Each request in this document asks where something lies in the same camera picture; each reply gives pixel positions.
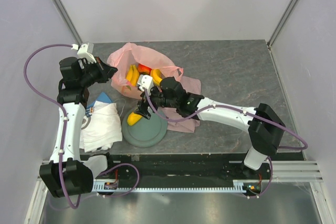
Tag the yellow banana bunch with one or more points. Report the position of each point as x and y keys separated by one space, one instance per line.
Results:
x=156 y=75

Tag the white slotted cable duct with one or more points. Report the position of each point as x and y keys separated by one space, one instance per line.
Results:
x=108 y=186

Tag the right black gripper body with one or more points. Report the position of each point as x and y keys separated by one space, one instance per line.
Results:
x=157 y=98

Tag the red-yellow apple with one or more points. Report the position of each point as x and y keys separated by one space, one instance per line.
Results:
x=142 y=69

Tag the pink plastic bag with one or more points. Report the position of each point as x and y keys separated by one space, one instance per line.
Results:
x=132 y=54

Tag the grey-green plate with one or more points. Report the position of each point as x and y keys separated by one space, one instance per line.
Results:
x=144 y=133

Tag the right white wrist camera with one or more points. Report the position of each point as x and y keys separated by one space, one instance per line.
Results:
x=145 y=82

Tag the white cloth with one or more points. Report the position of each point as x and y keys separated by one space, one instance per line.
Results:
x=101 y=127

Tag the right aluminium frame post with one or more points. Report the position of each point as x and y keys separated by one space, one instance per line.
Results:
x=283 y=20

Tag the single yellow banana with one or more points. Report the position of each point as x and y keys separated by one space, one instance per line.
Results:
x=133 y=75

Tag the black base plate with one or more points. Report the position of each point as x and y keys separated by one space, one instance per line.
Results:
x=225 y=166

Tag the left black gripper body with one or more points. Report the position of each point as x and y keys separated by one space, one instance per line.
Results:
x=87 y=77

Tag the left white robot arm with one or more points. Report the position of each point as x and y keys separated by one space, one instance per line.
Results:
x=66 y=174

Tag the yellow mango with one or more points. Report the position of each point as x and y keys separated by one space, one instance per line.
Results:
x=133 y=118

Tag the left aluminium frame post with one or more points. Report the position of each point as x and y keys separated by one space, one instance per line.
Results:
x=66 y=18

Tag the aluminium frame post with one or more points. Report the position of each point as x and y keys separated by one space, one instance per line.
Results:
x=66 y=18
x=283 y=20

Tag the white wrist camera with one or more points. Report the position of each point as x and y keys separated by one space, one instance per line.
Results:
x=145 y=82
x=85 y=51

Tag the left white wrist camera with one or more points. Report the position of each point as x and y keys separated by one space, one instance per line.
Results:
x=85 y=51

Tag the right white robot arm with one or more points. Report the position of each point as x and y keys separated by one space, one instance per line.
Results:
x=264 y=126

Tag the aluminium rail front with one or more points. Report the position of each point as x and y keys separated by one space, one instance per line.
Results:
x=127 y=174

